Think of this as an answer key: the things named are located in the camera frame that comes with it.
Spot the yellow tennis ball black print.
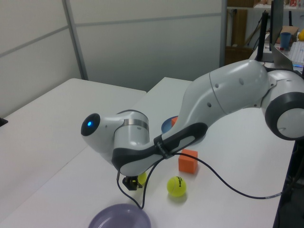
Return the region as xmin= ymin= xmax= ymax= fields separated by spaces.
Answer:
xmin=166 ymin=175 xmax=187 ymax=197

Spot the purple plastic plate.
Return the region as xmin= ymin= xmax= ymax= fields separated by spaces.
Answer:
xmin=88 ymin=203 xmax=152 ymax=228

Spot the blue plastic plate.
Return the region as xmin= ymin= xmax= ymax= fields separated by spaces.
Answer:
xmin=161 ymin=115 xmax=179 ymax=134

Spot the large cardboard box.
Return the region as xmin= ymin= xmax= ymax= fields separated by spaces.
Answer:
xmin=225 ymin=46 xmax=254 ymax=66

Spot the brown cardboard board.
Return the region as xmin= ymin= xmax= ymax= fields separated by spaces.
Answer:
xmin=228 ymin=9 xmax=247 ymax=47

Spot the silver metal stand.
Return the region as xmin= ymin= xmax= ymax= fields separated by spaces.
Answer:
xmin=270 ymin=44 xmax=293 ymax=70

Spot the black stand pole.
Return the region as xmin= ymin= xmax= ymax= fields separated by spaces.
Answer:
xmin=256 ymin=10 xmax=270 ymax=63

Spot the blue cup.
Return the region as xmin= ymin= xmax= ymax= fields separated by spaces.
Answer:
xmin=280 ymin=32 xmax=292 ymax=50

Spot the flat cardboard box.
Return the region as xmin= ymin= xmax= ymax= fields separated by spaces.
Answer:
xmin=227 ymin=0 xmax=256 ymax=7

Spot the white keyboard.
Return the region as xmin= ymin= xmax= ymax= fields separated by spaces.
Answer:
xmin=290 ymin=40 xmax=304 ymax=64

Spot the dark computer monitor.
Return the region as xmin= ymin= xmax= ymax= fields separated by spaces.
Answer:
xmin=269 ymin=0 xmax=285 ymax=52

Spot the small cardboard box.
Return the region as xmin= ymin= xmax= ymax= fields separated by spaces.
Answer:
xmin=281 ymin=25 xmax=299 ymax=41

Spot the black cable strap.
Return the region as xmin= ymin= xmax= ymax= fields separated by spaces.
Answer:
xmin=153 ymin=134 xmax=172 ymax=159

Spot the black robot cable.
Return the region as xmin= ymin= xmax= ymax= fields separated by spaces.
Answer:
xmin=115 ymin=152 xmax=285 ymax=211

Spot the grey partition post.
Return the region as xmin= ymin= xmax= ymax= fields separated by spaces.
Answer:
xmin=219 ymin=0 xmax=228 ymax=68
xmin=62 ymin=0 xmax=89 ymax=81

